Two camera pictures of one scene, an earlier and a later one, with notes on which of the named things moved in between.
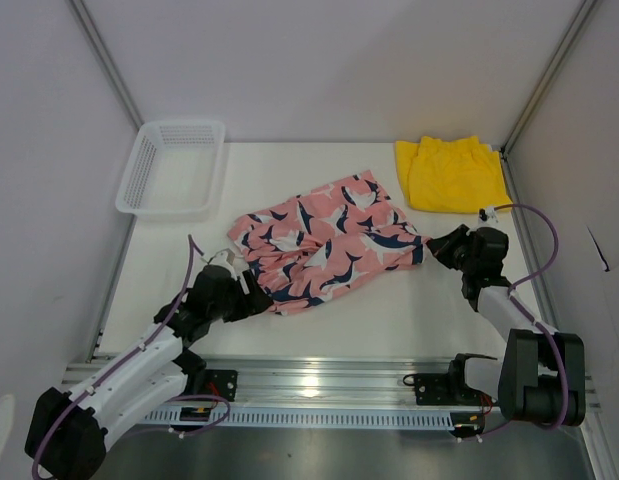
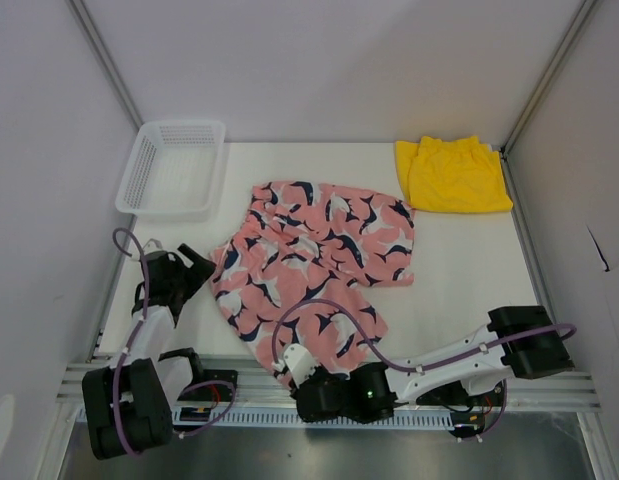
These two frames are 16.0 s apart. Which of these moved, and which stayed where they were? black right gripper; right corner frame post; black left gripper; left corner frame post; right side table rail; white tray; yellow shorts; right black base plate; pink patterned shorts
Moved: black right gripper; black left gripper; pink patterned shorts
Stayed: right black base plate; right side table rail; left corner frame post; right corner frame post; white tray; yellow shorts
